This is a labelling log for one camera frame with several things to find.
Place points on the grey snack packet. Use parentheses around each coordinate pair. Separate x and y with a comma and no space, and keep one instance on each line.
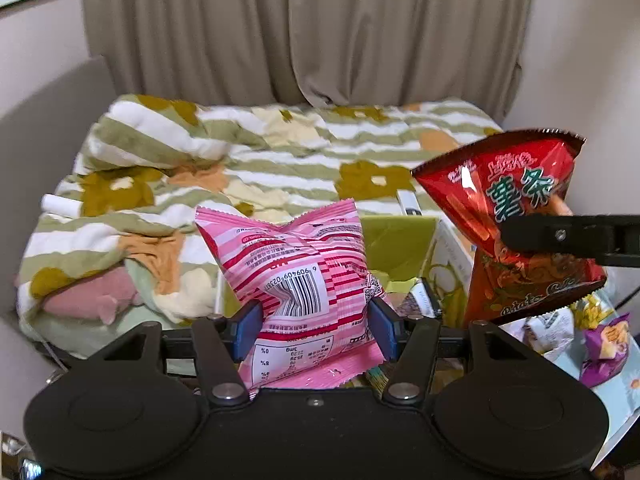
(547,332)

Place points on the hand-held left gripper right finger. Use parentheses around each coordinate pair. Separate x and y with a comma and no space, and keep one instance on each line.
(382,327)

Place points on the beige curtain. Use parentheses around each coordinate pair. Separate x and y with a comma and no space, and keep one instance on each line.
(300,25)

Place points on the pink striped snack packet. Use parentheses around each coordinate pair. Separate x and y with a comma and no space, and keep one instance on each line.
(300,260)

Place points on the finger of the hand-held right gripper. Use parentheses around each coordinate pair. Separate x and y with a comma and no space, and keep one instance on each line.
(550,234)

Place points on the pink plush pillow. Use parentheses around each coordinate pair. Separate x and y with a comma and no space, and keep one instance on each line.
(85,300)

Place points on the green cardboard box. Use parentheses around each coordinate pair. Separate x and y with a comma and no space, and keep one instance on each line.
(395,245)

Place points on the yellow snack packet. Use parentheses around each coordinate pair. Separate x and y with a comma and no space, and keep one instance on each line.
(592,307)

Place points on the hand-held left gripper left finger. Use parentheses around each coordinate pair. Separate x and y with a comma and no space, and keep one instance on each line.
(247,325)

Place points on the grey upholstered bed frame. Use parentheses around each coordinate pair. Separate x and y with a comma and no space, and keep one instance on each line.
(40,125)

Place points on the purple snack packet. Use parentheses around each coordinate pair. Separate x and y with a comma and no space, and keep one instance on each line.
(605,355)

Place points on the red chip bag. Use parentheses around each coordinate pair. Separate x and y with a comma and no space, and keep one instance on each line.
(475,185)

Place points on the white remote control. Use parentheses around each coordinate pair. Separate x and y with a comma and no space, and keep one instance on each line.
(409,203)

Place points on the floral striped blanket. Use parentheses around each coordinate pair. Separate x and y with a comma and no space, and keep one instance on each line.
(300,160)

